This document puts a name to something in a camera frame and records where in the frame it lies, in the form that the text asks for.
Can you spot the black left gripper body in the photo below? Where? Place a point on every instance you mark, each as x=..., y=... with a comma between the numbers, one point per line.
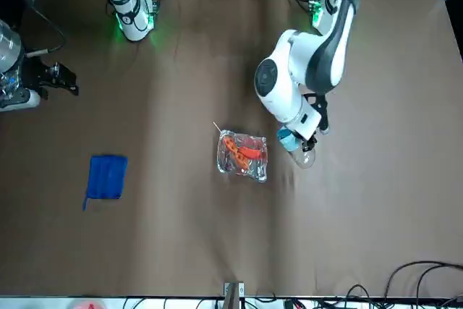
x=322, y=110

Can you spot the orange skewered food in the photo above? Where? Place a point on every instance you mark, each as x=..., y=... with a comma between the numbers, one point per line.
x=247, y=152

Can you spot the blue dishcloth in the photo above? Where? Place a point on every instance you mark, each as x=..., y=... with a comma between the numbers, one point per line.
x=106, y=178

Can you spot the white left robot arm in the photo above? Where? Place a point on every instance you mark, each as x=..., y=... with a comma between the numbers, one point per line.
x=289, y=81

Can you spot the aluminium frame post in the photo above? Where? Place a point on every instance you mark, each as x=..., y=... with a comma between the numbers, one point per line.
x=233, y=296

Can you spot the clear seasoning bottle blue lid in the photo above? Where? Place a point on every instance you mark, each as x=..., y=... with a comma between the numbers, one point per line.
x=287, y=140

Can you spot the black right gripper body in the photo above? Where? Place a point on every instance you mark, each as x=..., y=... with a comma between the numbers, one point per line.
x=36, y=74

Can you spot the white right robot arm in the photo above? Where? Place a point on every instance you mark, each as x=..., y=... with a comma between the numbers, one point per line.
x=132, y=16

